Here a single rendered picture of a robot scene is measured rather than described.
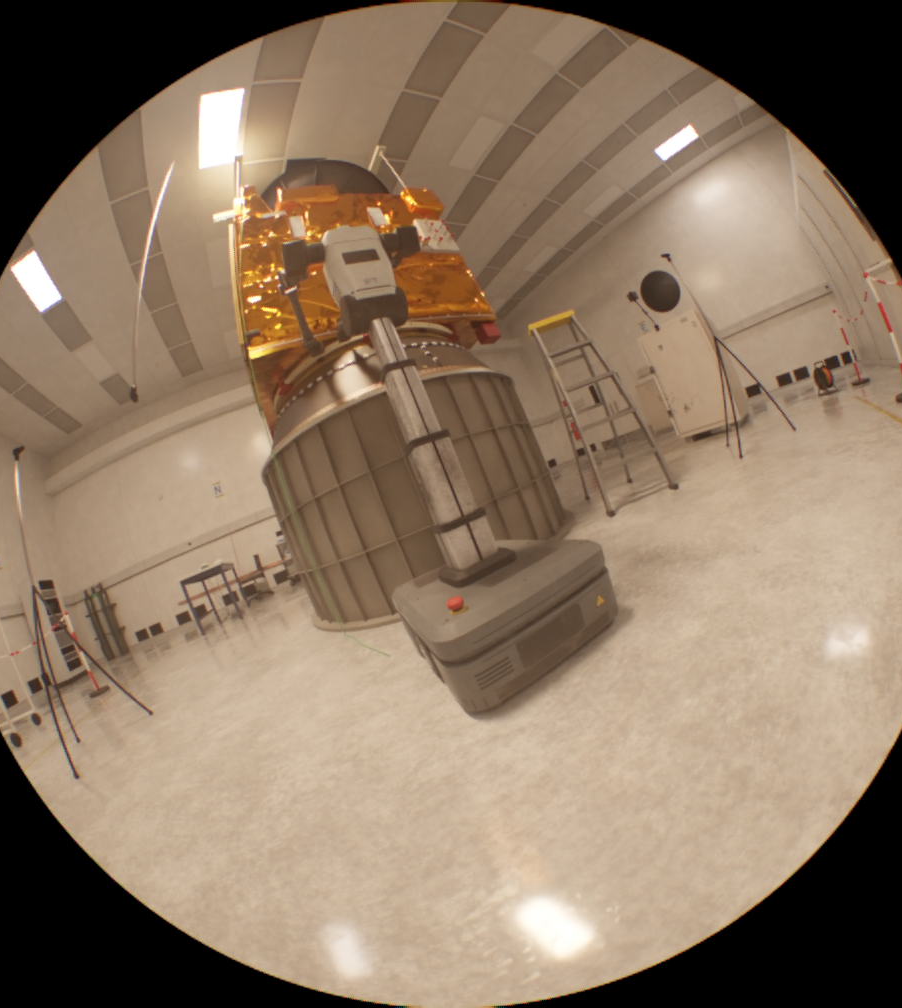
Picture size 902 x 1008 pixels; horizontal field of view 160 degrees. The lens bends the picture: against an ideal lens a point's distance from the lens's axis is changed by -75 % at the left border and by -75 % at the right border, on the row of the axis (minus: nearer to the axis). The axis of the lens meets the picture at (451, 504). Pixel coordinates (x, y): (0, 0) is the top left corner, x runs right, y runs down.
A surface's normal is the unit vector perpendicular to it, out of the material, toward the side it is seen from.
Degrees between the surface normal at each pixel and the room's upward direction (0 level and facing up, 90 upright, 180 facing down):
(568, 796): 0
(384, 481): 90
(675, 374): 90
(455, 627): 44
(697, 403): 90
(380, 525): 90
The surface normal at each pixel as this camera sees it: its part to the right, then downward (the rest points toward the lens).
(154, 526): 0.43, -0.15
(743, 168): -0.82, 0.34
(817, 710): -0.37, -0.93
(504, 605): -0.03, -0.73
